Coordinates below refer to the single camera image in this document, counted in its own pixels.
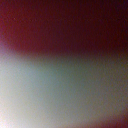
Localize red yellow cereal bar box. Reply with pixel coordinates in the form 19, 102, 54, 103
0, 0, 128, 58

